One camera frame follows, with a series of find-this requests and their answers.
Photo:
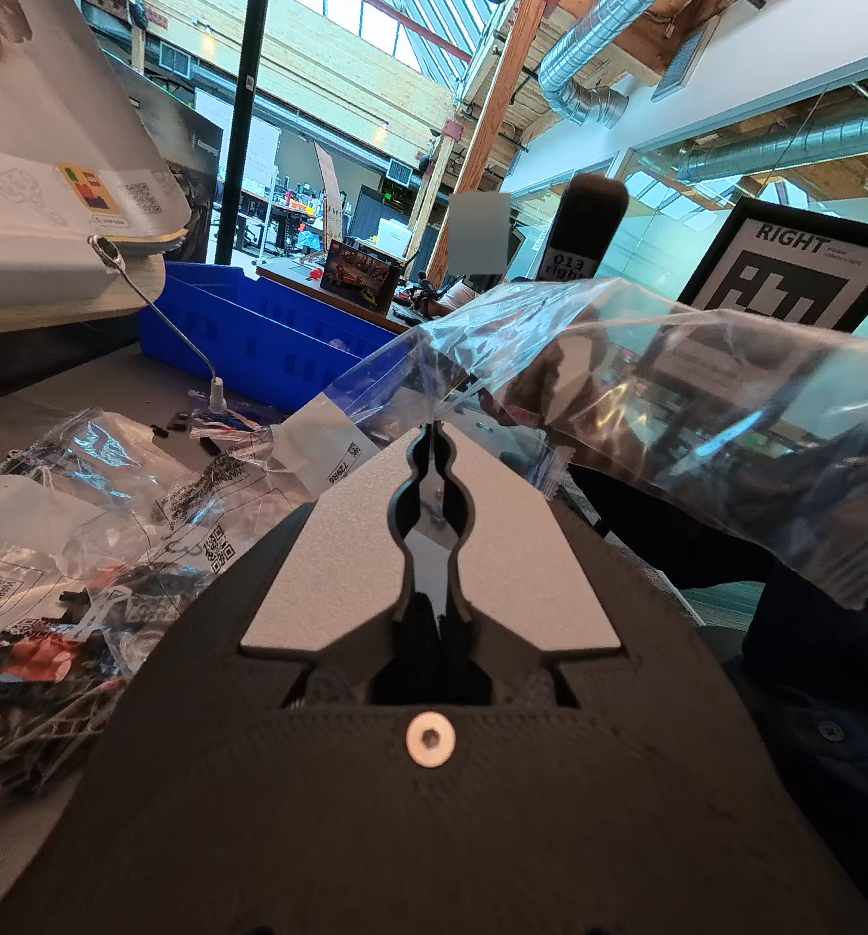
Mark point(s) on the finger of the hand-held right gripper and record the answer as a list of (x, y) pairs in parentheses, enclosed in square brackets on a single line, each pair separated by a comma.
[(467, 400)]

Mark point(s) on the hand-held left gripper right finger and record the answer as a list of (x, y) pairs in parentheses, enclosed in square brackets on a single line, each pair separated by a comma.
[(536, 584)]

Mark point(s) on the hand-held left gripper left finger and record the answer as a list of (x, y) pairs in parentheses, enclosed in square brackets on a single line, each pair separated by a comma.
[(324, 584)]

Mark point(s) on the clear bag white strip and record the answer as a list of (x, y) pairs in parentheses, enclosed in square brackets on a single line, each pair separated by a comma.
[(696, 350)]

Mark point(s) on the person's right forearm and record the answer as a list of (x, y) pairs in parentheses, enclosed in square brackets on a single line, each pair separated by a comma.
[(667, 533)]

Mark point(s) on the red lego set box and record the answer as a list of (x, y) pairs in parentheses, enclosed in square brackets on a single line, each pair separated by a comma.
[(361, 277)]

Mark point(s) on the small black lego piece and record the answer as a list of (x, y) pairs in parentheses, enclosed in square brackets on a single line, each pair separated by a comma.
[(211, 445), (174, 422)]

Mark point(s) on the large clear lego parts bag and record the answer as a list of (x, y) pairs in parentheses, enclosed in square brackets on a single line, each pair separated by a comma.
[(149, 497)]

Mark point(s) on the dark lego set box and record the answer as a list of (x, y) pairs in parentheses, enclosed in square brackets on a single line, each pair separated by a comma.
[(193, 146)]

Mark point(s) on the crumpled clear plastic bag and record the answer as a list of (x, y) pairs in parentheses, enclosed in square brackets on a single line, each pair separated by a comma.
[(236, 424)]

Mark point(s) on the wooden background desk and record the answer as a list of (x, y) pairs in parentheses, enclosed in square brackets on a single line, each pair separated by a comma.
[(295, 281)]

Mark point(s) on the blue plastic bin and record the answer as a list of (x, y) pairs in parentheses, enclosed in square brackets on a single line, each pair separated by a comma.
[(258, 343)]

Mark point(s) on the clear bag black orange parts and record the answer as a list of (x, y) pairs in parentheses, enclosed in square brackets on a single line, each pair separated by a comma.
[(39, 694)]

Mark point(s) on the person's torso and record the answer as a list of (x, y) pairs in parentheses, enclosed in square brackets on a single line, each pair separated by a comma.
[(828, 730)]

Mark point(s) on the black vertical pole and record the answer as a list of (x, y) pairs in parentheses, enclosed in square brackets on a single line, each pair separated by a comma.
[(240, 131)]

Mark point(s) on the instruction booklet stack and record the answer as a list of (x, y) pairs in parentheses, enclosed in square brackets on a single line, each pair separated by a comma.
[(54, 131)]

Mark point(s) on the wooden support post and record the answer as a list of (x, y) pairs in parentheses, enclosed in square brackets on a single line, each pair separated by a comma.
[(485, 146)]

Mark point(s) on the silver ventilation duct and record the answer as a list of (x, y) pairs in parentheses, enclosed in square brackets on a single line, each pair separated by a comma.
[(587, 66), (791, 142)]

